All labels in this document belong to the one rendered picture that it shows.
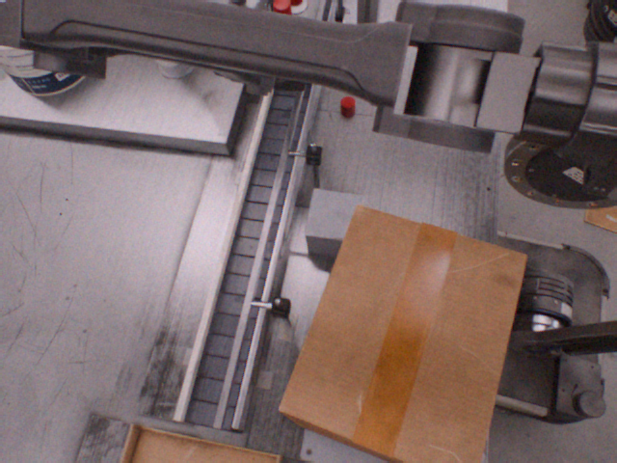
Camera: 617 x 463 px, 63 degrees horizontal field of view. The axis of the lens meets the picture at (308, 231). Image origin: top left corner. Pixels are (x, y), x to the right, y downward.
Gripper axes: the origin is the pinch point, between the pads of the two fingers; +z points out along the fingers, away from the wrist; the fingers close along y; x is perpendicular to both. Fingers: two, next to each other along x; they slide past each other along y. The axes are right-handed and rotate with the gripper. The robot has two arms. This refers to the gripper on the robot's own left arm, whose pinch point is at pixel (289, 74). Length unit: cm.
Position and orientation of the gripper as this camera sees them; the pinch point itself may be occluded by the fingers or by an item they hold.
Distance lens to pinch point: 111.6
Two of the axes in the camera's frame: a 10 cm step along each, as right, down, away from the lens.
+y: -9.8, -1.4, 1.4
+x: -1.0, 9.6, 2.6
